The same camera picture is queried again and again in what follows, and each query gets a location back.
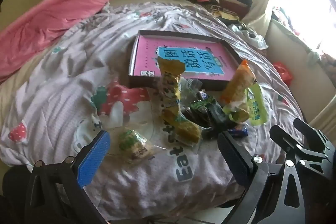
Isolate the white plastic bag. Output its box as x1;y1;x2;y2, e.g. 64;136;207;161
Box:
228;23;269;50

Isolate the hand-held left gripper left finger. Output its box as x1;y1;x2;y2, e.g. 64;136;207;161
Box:
25;130;111;224

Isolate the red plastic bag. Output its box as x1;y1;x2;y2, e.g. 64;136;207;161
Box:
273;62;294;86

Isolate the yellow cartoon snack packet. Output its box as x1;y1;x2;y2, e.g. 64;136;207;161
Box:
157;55;185;121

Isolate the pink blanket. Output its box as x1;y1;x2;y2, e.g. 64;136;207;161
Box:
0;0;110;83

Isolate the pink book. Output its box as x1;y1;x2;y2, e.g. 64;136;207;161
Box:
133;35;238;82

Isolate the orange snack packet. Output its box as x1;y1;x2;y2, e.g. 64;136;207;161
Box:
220;59;257;109

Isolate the blue brown pie packet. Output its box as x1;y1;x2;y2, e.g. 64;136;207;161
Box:
227;126;249;137

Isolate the green floss cake packet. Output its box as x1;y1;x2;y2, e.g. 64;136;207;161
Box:
164;111;204;148

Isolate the clear yellow cake packet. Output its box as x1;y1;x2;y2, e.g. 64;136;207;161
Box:
223;100;250;123

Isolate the black green-topped snack packet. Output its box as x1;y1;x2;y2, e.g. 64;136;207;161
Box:
188;90;237;132

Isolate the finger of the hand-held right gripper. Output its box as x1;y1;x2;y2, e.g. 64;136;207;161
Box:
293;118;336;155
270;124;331;180

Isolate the printed strawberry quilt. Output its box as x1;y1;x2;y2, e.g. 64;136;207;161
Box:
0;0;305;222

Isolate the clear floss cake packet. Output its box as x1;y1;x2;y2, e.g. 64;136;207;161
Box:
118;129;156;162

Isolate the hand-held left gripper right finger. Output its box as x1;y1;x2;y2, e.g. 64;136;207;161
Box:
217;132;307;224

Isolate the brown cardboard box tray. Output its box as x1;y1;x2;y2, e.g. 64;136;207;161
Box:
128;30;243;91

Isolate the clear candy bag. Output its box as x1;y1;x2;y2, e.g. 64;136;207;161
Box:
181;77;205;102

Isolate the light green snack packet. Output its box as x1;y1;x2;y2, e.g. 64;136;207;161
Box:
244;83;269;127

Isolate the dark brown snack packet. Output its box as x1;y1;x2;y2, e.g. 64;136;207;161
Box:
184;106;210;127

